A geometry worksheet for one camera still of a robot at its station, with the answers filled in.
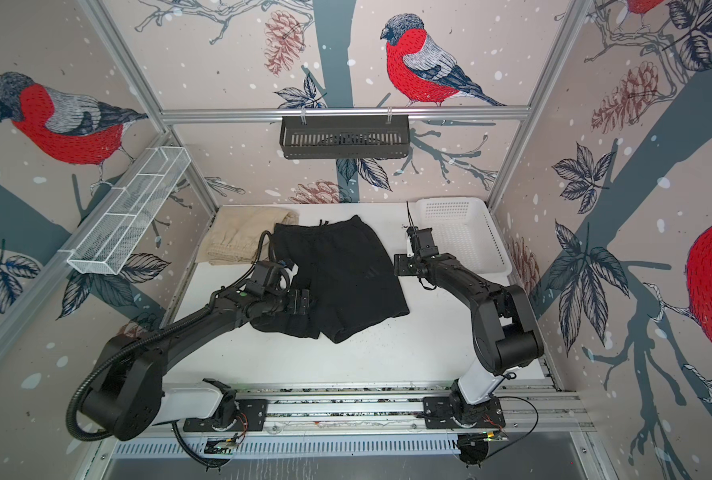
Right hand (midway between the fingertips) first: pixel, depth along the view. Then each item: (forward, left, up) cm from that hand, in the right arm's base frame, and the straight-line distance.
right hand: (404, 264), depth 95 cm
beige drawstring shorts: (+14, +62, -1) cm, 64 cm away
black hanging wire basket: (+41, +22, +22) cm, 51 cm away
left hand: (-14, +31, +2) cm, 34 cm away
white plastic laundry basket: (+23, -25, -7) cm, 35 cm away
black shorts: (-5, +21, -3) cm, 22 cm away
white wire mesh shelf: (-13, +73, +27) cm, 79 cm away
